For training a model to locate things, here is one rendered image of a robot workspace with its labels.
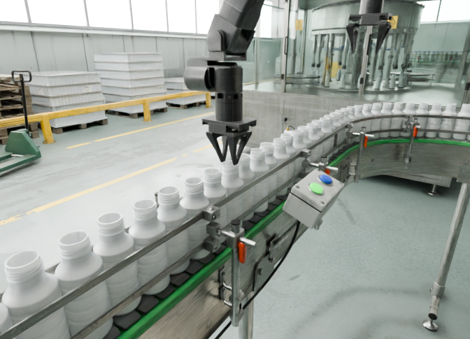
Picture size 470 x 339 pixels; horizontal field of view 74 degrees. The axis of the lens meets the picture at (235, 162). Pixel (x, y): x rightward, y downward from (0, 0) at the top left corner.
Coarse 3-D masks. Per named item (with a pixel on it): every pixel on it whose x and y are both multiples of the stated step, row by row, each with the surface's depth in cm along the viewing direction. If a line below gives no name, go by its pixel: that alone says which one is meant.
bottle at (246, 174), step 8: (240, 160) 72; (248, 160) 73; (240, 168) 73; (248, 168) 74; (240, 176) 73; (248, 176) 73; (248, 192) 74; (248, 200) 75; (248, 208) 76; (248, 216) 77
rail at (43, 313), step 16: (288, 160) 86; (320, 160) 109; (240, 192) 68; (272, 192) 82; (256, 208) 76; (160, 240) 51; (192, 256) 59; (48, 272) 43; (112, 272) 44; (80, 288) 40; (144, 288) 50; (64, 304) 39; (128, 304) 48; (32, 320) 36; (96, 320) 43; (0, 336) 33; (80, 336) 42
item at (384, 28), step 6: (366, 18) 82; (372, 18) 81; (378, 18) 80; (384, 24) 80; (390, 24) 83; (378, 30) 81; (384, 30) 81; (378, 36) 82; (384, 36) 85; (378, 42) 83; (378, 48) 85
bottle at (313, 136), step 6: (312, 126) 104; (312, 132) 104; (312, 138) 104; (318, 138) 105; (312, 144) 105; (312, 150) 105; (318, 150) 107; (312, 156) 106; (312, 162) 107; (312, 168) 108
